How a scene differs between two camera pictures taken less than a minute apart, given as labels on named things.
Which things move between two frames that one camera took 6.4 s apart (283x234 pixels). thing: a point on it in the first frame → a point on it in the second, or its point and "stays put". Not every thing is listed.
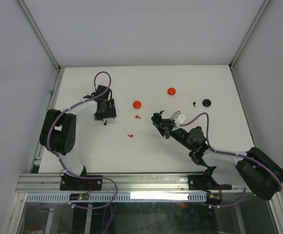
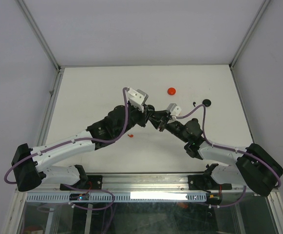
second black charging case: (206, 103) stays put
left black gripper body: (109, 111) → (137, 117)
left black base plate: (71, 183) stays put
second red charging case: (171, 91) stays put
